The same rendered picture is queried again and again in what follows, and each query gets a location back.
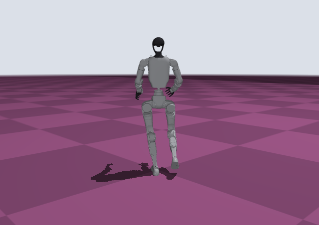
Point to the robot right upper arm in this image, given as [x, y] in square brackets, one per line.
[178, 80]

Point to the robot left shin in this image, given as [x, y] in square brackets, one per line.
[153, 151]

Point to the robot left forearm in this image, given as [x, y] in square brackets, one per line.
[139, 88]

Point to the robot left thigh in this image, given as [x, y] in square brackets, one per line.
[148, 118]

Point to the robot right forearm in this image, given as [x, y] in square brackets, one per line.
[175, 87]

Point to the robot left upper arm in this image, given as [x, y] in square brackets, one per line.
[140, 71]

